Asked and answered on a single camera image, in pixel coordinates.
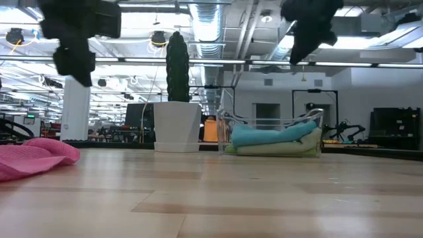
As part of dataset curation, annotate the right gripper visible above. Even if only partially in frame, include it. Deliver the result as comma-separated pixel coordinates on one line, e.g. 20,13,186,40
280,0,345,65

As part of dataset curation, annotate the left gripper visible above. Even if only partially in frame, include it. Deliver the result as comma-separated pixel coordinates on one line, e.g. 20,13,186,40
37,0,99,88

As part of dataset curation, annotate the teal blue microfiber towel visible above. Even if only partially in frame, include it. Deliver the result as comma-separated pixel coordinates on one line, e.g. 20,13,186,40
231,120,319,148

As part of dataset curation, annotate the pink microfiber towel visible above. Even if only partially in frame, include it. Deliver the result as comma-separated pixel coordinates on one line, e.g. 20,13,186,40
0,137,81,183

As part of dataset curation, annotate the pale green microfiber towel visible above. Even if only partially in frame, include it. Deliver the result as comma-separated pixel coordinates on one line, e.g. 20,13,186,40
235,126,323,156

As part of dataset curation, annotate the bright green microfiber towel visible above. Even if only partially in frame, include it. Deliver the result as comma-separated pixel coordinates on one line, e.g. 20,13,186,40
224,143,320,158

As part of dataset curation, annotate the white room column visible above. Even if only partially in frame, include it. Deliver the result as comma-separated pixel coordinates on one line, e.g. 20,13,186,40
59,76,91,142

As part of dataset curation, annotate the black ceiling device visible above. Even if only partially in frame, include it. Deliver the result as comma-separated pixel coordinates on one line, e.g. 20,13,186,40
5,27,25,46
151,30,167,48

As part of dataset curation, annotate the red tool cart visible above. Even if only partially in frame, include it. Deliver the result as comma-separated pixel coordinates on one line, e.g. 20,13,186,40
40,122,62,141

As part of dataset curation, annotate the black background monitor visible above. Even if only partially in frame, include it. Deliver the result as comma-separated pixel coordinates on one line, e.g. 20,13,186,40
124,102,155,144

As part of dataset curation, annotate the green cactus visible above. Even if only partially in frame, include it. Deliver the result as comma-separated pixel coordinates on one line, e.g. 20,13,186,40
165,30,191,103

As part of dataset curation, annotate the white hexagonal plant pot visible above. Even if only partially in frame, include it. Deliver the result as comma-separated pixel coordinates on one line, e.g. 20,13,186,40
153,100,203,154

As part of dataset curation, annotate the clear plastic bin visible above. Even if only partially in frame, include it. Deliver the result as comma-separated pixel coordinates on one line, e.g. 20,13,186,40
216,108,325,159

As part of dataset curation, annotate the black storage shelf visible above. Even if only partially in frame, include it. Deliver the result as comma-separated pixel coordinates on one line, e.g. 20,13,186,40
369,106,422,150

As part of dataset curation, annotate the orange background box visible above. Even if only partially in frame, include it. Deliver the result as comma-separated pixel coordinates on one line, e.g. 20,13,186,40
202,119,219,143

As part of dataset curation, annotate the black background rig frame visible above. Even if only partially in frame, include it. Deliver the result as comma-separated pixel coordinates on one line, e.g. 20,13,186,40
291,88,339,136

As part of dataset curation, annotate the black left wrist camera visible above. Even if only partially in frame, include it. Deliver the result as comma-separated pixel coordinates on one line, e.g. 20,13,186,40
95,0,123,39

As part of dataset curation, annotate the black curved hose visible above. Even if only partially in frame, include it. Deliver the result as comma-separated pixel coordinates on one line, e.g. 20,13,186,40
0,118,36,141

